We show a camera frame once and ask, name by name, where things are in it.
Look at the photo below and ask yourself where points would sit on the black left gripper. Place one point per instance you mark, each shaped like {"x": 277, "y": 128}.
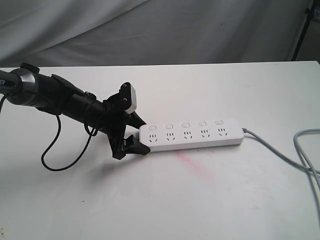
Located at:
{"x": 113, "y": 123}

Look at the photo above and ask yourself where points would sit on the white five-socket power strip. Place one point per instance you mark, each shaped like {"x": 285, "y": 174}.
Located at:
{"x": 185, "y": 135}

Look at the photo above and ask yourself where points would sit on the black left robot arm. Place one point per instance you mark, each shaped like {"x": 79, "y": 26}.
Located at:
{"x": 25, "y": 86}

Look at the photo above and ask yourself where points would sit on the grey backdrop cloth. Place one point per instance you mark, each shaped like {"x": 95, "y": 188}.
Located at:
{"x": 65, "y": 33}

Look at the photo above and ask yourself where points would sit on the black tripod stand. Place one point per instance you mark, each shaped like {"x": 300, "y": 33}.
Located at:
{"x": 309, "y": 12}

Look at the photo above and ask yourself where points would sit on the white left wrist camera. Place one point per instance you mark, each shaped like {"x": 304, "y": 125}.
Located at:
{"x": 128, "y": 99}

